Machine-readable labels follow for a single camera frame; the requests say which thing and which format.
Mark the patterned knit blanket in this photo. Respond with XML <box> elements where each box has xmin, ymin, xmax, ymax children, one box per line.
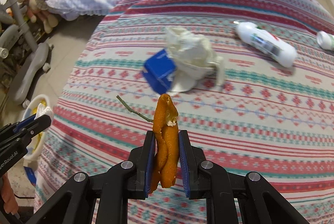
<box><xmin>34</xmin><ymin>0</ymin><xmax>333</xmax><ymax>223</ymax></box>

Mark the yellow snack box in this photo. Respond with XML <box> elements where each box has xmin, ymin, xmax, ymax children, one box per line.
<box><xmin>31</xmin><ymin>101</ymin><xmax>49</xmax><ymax>151</ymax></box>

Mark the left hand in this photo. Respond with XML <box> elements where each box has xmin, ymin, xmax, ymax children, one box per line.
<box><xmin>1</xmin><ymin>178</ymin><xmax>19</xmax><ymax>214</ymax></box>

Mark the paper wrapper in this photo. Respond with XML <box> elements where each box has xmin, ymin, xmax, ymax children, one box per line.
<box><xmin>34</xmin><ymin>103</ymin><xmax>54</xmax><ymax>121</ymax></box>

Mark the white patterned trash bin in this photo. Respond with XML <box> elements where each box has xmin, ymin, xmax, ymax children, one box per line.
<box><xmin>22</xmin><ymin>94</ymin><xmax>52</xmax><ymax>187</ymax></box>

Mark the orange peel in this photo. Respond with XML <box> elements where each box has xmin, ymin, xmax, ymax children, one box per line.
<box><xmin>150</xmin><ymin>94</ymin><xmax>179</xmax><ymax>193</ymax></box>

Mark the pink plush doll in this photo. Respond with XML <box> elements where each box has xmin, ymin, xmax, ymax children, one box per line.
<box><xmin>17</xmin><ymin>0</ymin><xmax>58</xmax><ymax>34</ymax></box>

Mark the dark blue biscuit box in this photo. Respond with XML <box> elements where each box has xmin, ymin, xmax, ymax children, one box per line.
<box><xmin>142</xmin><ymin>49</ymin><xmax>177</xmax><ymax>95</ymax></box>

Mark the white tissue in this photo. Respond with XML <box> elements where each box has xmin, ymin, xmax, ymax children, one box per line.
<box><xmin>165</xmin><ymin>26</ymin><xmax>225</xmax><ymax>93</ymax></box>

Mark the grey office chair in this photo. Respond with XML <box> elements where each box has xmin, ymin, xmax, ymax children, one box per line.
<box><xmin>1</xmin><ymin>0</ymin><xmax>51</xmax><ymax>108</ymax></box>

